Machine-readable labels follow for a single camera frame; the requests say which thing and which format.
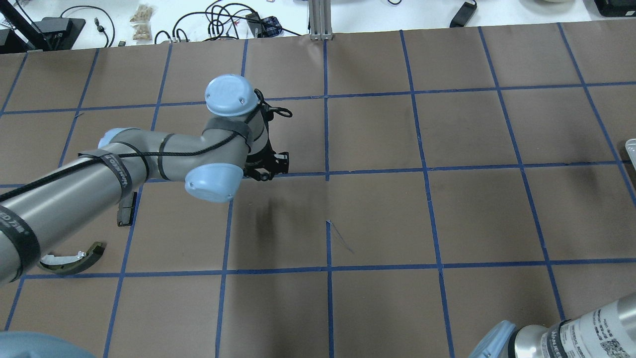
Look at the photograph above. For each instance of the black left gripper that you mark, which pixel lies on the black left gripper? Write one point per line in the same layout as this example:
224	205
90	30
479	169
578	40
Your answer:
260	158

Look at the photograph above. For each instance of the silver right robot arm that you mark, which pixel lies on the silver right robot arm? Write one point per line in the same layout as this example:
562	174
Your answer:
607	332

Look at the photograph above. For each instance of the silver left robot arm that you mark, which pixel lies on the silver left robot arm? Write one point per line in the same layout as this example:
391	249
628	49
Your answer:
234	144

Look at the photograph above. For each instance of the dark grey brake pad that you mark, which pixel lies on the dark grey brake pad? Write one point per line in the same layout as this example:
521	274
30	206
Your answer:
126	210

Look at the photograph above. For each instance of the brown paper table mat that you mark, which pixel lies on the brown paper table mat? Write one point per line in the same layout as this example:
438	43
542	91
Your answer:
440	181

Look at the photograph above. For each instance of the bag of wooden pieces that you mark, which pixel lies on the bag of wooden pieces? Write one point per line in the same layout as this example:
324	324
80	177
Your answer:
141	31

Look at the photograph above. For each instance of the olive curved brake shoe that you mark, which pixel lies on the olive curved brake shoe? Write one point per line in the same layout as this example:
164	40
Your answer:
70	265

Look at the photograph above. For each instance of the black power adapter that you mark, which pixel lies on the black power adapter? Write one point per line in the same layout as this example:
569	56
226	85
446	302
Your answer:
464	14

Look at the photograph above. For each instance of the aluminium frame post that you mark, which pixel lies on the aluminium frame post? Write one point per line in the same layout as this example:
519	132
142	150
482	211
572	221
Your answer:
320	26

